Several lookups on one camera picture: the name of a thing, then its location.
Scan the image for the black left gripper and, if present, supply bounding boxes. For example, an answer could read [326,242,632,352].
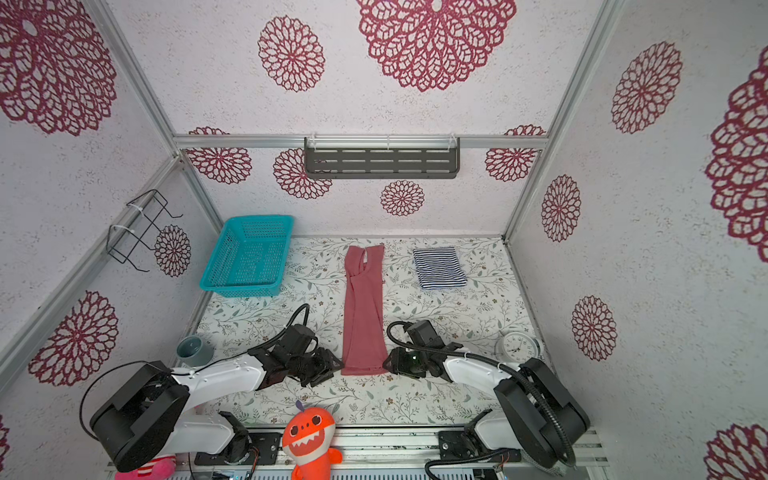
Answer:
[290,346,346,388]

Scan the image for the maroon tank top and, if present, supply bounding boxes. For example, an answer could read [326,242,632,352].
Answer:
[341,244,388,376]

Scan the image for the blue white striped tank top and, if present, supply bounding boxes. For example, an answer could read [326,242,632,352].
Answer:
[413,246,467,290]

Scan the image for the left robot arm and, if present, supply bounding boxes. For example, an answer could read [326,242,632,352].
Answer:
[89,325,343,473]

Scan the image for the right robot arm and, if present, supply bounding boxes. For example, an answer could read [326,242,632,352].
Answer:
[384,320,591,469]

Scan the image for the red monster plush toy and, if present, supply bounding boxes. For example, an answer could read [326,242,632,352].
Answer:
[281,401,343,480]

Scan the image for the white alarm clock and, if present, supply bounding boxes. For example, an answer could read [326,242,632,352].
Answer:
[495,331,542,364]

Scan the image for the grey-green cup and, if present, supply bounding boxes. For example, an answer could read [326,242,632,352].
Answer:
[176,335,214,368]

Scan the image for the teal plastic basket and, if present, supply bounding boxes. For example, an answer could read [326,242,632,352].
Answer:
[200,215,294,298]

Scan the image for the white pink plush doll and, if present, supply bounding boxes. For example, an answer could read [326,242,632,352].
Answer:
[114,455,177,480]

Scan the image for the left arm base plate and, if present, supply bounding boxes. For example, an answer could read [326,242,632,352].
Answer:
[193,431,282,467]

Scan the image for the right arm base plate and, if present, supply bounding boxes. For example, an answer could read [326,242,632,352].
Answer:
[437,429,522,463]

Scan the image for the grey wall shelf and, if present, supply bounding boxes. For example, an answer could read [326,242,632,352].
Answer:
[303,137,461,180]

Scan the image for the black wire wall rack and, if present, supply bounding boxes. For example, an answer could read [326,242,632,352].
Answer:
[104,189,183,273]

